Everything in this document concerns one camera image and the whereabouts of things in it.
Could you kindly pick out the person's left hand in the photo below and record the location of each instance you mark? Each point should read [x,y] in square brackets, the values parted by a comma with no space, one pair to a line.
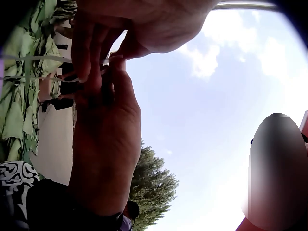
[154,21]

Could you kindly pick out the person's body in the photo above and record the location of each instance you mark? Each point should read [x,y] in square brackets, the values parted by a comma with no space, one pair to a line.
[304,127]

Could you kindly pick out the person's left fingers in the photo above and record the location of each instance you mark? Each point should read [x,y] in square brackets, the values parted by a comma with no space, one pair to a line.
[89,53]

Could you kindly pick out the person's right fingers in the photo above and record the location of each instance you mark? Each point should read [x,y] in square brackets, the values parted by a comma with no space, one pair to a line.
[101,89]

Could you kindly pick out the row of hanging green leaves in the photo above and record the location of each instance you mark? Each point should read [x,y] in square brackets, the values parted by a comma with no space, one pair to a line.
[19,101]

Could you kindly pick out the person's right hand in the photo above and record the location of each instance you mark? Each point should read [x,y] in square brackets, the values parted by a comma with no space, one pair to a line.
[105,144]

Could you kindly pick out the person's left thumb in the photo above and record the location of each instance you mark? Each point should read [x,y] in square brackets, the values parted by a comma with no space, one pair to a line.
[134,47]

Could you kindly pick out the black wrist band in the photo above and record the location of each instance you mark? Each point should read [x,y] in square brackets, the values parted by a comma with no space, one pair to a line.
[60,207]

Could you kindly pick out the green tree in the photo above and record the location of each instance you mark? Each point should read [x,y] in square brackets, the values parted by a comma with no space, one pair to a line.
[154,182]

